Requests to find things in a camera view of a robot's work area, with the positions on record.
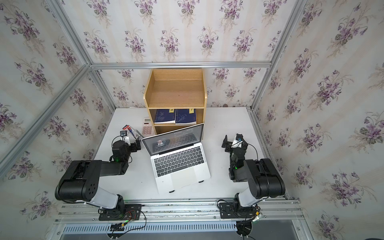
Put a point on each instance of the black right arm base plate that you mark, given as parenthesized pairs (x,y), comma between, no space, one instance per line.
(231,211)

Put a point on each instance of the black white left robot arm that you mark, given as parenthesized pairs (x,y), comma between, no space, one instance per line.
(80,182)

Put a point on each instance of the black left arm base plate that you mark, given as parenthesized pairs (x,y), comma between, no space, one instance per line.
(130,212)

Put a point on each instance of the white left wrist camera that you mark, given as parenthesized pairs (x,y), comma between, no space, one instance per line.
(125,137)

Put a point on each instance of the dark blue notebook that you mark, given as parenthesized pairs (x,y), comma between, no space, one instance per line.
(186,117)
(165,116)

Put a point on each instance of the wooden two-tier shelf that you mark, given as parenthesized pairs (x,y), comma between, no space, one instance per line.
(176,89)

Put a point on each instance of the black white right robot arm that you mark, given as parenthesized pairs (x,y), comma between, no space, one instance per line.
(263,179)

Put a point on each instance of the silver laptop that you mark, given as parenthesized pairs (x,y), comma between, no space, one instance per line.
(178,157)

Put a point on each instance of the pink white calculator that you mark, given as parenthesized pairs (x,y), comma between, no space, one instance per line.
(148,129)

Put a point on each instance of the dark blue right notebook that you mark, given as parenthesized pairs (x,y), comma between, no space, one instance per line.
(186,117)

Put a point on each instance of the grey folding laptop stand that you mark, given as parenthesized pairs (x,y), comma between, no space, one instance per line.
(180,187)

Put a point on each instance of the red blue pen package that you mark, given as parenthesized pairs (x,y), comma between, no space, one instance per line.
(133,132)

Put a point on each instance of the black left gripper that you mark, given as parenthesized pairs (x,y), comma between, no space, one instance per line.
(134,146)

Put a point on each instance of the dark blue left notebook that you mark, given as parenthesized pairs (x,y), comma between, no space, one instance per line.
(165,116)

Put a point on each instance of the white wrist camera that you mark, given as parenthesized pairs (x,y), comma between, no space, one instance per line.
(125,137)
(237,143)

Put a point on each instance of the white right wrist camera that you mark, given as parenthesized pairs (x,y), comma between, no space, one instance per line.
(237,143)

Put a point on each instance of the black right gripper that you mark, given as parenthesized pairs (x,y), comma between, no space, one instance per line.
(228,144)

